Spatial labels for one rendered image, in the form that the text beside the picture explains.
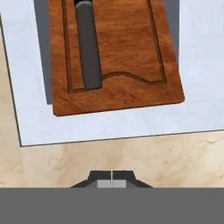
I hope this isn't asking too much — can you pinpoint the grey knife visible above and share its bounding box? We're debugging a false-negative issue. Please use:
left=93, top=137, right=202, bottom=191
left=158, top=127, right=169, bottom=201
left=73, top=0, right=103, bottom=90

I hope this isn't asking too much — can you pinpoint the brown wooden cutting board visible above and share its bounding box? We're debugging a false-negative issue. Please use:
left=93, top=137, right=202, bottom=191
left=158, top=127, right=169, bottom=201
left=47, top=0, right=186, bottom=117

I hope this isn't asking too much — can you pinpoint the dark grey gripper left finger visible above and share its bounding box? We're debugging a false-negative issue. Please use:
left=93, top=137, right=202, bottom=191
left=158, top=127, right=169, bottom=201
left=69, top=170, right=113, bottom=189

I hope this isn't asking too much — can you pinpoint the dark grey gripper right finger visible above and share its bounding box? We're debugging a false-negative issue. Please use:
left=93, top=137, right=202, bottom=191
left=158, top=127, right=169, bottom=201
left=112, top=170, right=154, bottom=189

